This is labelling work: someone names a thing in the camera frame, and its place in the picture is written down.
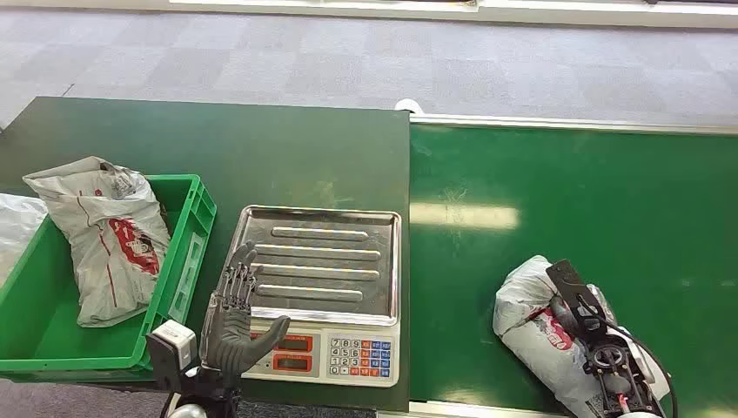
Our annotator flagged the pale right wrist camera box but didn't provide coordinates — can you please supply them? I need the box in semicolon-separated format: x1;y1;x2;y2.
545;260;608;342

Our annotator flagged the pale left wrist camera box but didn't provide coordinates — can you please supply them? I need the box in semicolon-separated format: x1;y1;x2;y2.
145;320;198;394

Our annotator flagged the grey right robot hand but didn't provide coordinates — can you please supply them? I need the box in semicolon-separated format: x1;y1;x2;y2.
549;295;585;340

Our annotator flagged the electronic scale with steel tray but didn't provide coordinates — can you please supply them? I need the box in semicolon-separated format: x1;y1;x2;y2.
226;205;403;388

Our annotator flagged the white plastic bag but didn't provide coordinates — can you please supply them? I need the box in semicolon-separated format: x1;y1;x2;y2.
0;192;49;287

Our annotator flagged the green conveyor belt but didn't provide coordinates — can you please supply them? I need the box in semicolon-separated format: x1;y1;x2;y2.
407;114;738;418

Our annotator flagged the green plastic crate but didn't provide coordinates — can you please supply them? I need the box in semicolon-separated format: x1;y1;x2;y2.
0;173;218;374

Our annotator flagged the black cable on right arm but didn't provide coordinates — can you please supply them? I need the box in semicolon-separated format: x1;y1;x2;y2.
604;321;679;418

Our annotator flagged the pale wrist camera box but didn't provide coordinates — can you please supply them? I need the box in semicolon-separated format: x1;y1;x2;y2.
545;260;608;342
145;320;198;394

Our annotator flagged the grey mailer package red print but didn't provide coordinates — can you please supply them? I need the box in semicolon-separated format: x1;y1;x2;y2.
23;156;172;329
493;255;673;418

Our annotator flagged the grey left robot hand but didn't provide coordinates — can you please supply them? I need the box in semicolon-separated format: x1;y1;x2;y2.
198;240;292;388

